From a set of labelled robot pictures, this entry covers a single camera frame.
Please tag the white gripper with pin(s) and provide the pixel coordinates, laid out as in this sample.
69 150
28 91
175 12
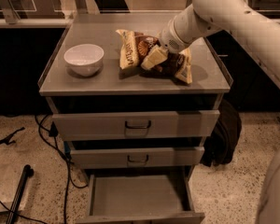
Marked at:
169 42

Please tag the white paper sheet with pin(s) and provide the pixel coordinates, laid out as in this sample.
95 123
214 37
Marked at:
10 176

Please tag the white bowl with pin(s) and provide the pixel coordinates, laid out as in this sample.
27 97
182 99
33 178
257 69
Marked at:
85 59

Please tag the black backpack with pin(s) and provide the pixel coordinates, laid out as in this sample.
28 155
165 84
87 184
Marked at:
221 144

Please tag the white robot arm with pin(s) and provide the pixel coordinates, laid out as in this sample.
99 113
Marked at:
255 33

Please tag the black clamp tool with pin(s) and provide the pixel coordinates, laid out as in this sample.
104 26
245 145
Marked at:
8 139

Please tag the middle drawer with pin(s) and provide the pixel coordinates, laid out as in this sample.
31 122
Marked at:
137 157

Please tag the open bottom drawer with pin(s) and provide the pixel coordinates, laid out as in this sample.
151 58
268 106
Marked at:
157 198

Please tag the grey drawer cabinet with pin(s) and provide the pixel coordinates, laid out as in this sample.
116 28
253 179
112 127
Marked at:
112 90

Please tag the black rod on floor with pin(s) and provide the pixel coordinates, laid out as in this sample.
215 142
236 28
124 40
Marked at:
26 173

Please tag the top drawer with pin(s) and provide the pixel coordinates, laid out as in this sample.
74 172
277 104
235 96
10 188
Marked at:
134 125

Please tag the brown chip bag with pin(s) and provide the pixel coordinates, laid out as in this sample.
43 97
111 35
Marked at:
136 46

